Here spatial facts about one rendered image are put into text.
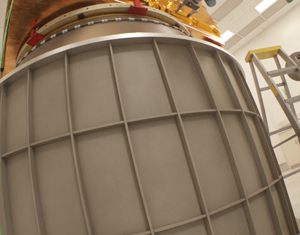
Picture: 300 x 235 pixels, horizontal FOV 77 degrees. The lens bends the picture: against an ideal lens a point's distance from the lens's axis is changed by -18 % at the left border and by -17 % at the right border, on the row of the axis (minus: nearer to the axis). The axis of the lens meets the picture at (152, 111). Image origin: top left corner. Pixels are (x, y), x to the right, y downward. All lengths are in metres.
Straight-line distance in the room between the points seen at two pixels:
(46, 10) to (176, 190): 1.35
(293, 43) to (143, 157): 8.44
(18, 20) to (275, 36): 8.66
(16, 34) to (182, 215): 1.57
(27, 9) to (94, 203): 1.28
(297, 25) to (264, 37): 1.42
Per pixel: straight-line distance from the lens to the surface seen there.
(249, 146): 1.07
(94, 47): 0.97
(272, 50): 2.35
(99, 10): 1.52
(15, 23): 1.70
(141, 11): 1.57
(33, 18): 1.66
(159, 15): 1.66
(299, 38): 8.94
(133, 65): 0.92
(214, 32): 2.39
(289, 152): 7.97
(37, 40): 1.67
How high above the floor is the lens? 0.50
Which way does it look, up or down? 22 degrees up
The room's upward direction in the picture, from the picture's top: 15 degrees counter-clockwise
